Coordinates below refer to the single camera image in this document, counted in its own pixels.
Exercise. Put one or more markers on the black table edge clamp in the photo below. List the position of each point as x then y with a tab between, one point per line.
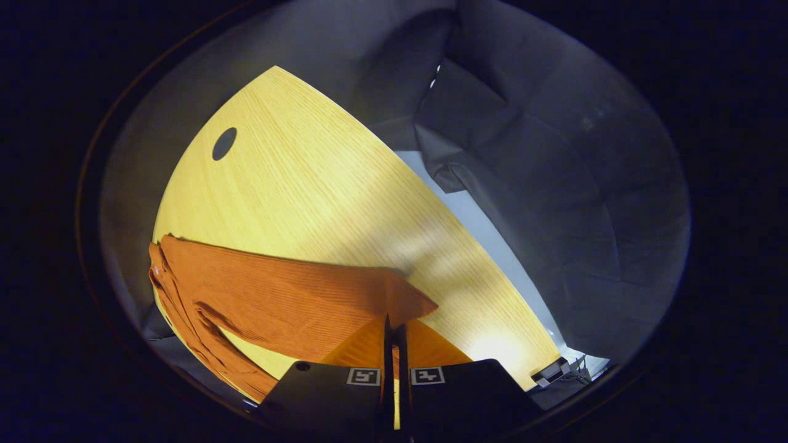
551	372

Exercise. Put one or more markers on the rust orange button coat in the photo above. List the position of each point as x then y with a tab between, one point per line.
277	295

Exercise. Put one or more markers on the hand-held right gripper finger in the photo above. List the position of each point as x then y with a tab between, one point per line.
401	394
387	394

